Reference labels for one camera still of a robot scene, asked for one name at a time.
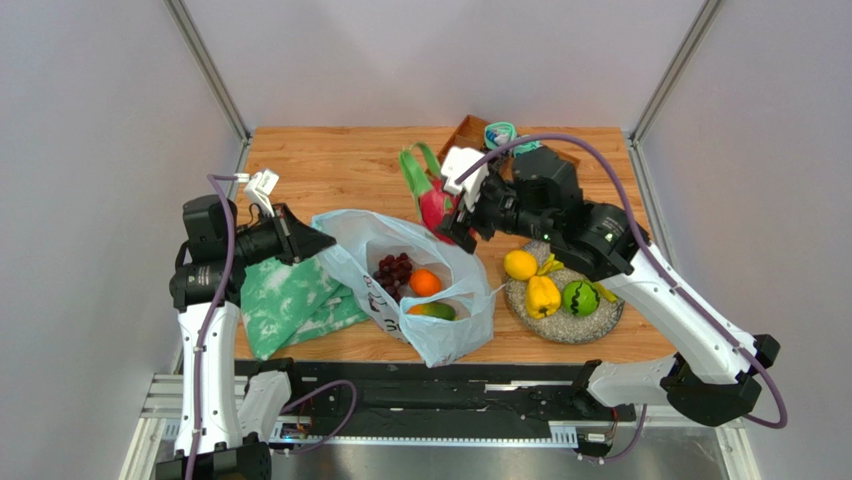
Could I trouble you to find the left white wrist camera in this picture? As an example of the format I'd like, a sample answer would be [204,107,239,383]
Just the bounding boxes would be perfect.
[236,168,279,218]

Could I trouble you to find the green fake watermelon ball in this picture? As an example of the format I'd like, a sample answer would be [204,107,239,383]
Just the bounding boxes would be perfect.
[562,280,600,317]

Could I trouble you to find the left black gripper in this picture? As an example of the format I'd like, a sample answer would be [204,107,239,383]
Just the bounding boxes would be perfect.
[224,203,334,267]

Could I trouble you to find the dark red fake grapes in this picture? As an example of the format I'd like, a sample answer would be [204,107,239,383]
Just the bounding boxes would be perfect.
[372,252,413,303]

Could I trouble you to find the yellow fake banana bunch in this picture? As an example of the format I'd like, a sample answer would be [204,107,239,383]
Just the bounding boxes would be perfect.
[537,254,620,303]

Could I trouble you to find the teal white rolled sock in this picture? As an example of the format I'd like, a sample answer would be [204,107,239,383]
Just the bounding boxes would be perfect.
[483,121,518,150]
[511,136,542,157]

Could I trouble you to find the brown wooden compartment tray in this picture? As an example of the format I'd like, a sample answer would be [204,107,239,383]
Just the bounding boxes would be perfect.
[435,114,580,181]

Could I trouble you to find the pink fake dragon fruit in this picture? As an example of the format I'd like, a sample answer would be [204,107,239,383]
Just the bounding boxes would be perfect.
[398,142,458,244]

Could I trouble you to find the yellow fake bell pepper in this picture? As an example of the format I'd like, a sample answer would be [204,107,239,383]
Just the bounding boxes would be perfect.
[525,276,562,320]

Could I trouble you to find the yellow fake lemon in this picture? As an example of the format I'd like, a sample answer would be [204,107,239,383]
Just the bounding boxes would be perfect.
[503,250,539,282]

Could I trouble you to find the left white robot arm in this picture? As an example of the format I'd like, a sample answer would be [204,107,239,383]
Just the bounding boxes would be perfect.
[155,195,336,479]

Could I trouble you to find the aluminium frame rail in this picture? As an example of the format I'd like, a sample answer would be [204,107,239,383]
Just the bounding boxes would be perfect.
[119,372,760,480]

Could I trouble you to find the red green fake mango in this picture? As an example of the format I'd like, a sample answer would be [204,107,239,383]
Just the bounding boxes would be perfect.
[407,302,457,321]

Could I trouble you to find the green white folded cloth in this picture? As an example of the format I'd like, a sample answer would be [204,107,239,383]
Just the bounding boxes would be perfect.
[241,258,367,360]

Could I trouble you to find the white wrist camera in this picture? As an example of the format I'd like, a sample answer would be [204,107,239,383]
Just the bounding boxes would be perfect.
[236,168,279,218]
[440,146,489,212]

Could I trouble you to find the translucent printed plastic bag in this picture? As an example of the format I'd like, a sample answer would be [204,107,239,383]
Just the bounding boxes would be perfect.
[312,209,496,367]

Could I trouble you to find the speckled round plate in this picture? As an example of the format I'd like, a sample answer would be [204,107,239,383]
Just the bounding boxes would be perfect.
[503,241,626,344]

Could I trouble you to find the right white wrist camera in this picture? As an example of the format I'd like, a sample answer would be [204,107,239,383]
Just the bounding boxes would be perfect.
[440,146,489,212]

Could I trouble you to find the orange fake tangerine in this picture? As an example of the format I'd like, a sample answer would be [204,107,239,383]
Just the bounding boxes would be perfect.
[408,268,444,297]

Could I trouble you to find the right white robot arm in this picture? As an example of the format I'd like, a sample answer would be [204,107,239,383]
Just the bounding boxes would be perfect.
[439,147,780,426]

